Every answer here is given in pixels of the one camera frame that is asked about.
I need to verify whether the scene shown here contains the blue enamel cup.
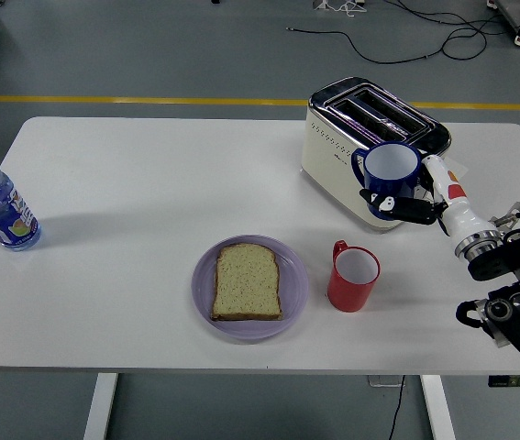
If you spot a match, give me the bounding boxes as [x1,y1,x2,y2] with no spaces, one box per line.
[349,141,424,222]

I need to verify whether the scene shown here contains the cream chrome toaster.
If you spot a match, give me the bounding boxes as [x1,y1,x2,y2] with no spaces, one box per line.
[300,76,453,234]

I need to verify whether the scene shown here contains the metal toast rack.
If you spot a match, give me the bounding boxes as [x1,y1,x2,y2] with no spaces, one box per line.
[491,201,520,231]

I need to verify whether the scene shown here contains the grey under-table socket box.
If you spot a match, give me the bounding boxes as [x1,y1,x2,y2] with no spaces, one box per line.
[367,374,405,389]

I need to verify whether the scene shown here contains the bread slice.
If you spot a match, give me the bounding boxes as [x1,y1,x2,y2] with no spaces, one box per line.
[209,243,284,322]

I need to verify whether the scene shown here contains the black floor cable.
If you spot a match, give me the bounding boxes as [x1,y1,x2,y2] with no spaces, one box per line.
[285,0,520,65]

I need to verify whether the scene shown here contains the blue-capped water bottle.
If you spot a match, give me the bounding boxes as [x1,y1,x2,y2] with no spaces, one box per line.
[0,147,43,252]

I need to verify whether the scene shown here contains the black hanging power cable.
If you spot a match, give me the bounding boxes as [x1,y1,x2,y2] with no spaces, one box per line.
[386,375,407,440]

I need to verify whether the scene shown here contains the red enamel cup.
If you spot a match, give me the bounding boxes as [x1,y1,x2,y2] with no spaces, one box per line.
[326,239,382,314]

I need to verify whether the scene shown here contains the table height control panel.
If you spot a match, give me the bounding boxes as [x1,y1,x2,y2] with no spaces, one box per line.
[487,375,520,389]

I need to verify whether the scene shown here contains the white cable bundle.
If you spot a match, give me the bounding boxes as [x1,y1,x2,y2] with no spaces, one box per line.
[312,0,367,18]

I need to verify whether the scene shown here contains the white table leg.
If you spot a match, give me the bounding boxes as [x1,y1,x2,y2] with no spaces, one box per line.
[419,374,457,440]
[83,373,119,440]

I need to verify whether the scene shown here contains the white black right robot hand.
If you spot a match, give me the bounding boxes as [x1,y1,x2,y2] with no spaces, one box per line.
[359,154,491,243]

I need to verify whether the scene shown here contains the purple plate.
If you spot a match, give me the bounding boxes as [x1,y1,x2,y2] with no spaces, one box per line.
[190,234,310,341]

